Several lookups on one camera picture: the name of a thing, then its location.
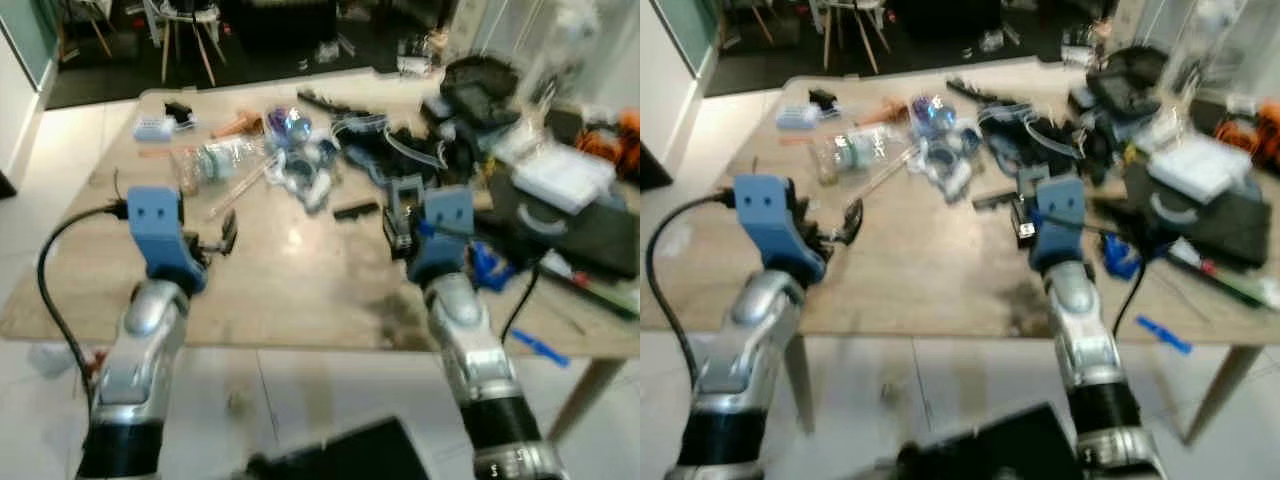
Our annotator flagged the dark tangled cable pile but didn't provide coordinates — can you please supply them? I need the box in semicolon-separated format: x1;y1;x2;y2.
338;105;486;191
980;98;1131;181

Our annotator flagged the orange cable bundle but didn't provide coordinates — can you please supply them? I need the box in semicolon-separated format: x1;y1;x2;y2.
578;108;641;169
1215;108;1280;171

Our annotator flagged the blue plastic part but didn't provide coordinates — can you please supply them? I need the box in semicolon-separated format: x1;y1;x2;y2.
1102;235;1143;281
470;243;519;293

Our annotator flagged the wooden legged chair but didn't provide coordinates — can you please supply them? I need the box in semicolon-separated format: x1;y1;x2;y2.
815;0;881;76
148;0;223;88

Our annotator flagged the blue plastic clip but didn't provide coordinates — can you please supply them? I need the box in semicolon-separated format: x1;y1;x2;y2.
510;328;572;368
1135;316;1193;355

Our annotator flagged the black angular block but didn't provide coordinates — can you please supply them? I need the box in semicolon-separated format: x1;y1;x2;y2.
895;402;1086;480
243;417;433;480

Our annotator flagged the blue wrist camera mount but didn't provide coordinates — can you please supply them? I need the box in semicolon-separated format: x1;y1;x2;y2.
126;186;209;297
404;186;477;285
1030;177;1093;272
732;174;828;291

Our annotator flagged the clear thin tube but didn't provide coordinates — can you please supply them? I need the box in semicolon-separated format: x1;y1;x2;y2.
205;154;278;219
852;140;921;201

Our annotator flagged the light wooden table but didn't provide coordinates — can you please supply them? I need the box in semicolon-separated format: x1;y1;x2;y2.
640;60;1280;349
0;68;641;361

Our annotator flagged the purple blue shiny ball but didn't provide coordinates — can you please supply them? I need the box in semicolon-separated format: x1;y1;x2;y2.
908;94;956;135
264;107;312;148

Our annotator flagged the black flat case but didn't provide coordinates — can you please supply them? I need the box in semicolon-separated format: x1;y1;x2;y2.
1122;165;1273;269
488;172;641;283

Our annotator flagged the white flat box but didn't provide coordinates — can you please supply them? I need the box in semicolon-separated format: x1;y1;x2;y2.
512;143;618;214
1148;132;1254;203

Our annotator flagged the orange handled tool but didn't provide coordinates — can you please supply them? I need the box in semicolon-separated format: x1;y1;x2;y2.
858;100;909;128
212;113;263;140

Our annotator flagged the clear plastic bottle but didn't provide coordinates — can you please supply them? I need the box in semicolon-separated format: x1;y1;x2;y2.
193;138;267;187
825;128;901;177

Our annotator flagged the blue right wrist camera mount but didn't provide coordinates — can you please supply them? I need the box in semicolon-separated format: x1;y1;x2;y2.
1030;177;1093;272
404;186;477;285

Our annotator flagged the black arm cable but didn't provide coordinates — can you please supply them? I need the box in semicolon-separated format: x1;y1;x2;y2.
645;192;737;393
1115;255;1153;339
37;204;131;403
499;262;543;347

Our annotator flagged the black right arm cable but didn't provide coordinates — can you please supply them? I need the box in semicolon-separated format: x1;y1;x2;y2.
499;262;543;347
1115;255;1153;339

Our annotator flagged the green thin stick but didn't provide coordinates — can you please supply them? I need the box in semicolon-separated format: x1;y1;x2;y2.
538;262;641;323
1165;248;1280;309

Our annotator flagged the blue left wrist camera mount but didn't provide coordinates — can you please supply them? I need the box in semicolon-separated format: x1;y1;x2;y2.
126;186;209;297
732;174;828;291

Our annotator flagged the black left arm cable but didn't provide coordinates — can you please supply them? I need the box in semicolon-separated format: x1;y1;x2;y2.
645;192;737;393
37;204;131;403

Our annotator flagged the black fabric bag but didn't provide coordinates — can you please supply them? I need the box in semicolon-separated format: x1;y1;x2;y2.
1085;45;1171;121
438;56;523;129

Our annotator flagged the white plastic wrapper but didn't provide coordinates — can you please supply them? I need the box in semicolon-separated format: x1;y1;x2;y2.
918;145;979;199
276;158;339;213

